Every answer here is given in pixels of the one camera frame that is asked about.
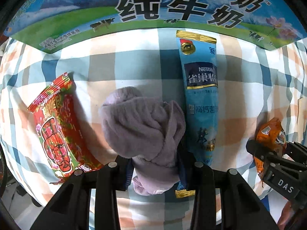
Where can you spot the plaid checkered bed quilt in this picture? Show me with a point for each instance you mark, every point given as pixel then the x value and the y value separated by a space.
pixel 255 85

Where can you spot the person's right hand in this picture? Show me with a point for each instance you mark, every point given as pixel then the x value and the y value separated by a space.
pixel 286 219

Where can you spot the blue Nestle milk sachet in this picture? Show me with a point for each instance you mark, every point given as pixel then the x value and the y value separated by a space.
pixel 200 76

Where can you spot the red snack packet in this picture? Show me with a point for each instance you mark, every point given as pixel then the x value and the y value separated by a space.
pixel 58 130

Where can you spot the orange panda snack packet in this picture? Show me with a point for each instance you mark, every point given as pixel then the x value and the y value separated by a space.
pixel 272 135

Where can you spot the open cardboard milk box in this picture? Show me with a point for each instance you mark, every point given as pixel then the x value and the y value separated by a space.
pixel 51 25

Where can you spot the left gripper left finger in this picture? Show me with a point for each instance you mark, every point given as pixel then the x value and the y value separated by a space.
pixel 69 207

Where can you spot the purple cloth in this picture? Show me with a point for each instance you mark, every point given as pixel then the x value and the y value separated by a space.
pixel 148 131

